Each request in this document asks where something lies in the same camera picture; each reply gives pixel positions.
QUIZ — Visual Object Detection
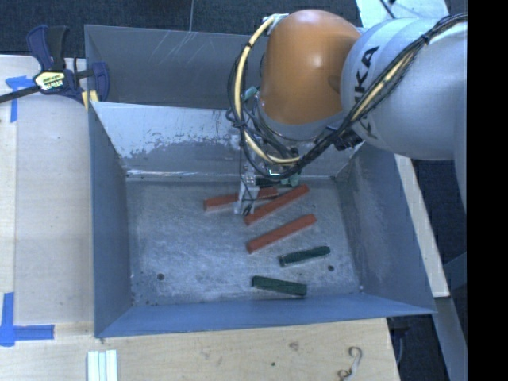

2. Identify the grey metal bin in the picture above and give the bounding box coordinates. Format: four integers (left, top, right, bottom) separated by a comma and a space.
83, 24, 438, 339

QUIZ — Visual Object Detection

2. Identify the dark green flat block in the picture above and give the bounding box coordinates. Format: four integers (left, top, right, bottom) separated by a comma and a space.
278, 245, 332, 269
251, 275, 309, 298

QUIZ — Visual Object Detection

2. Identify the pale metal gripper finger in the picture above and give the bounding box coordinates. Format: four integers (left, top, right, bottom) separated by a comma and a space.
233, 175, 250, 215
244, 176, 259, 215

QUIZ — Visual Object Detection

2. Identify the red-brown flat block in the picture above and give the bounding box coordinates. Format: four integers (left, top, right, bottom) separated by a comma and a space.
203, 187, 280, 213
244, 183, 310, 227
245, 213, 318, 256

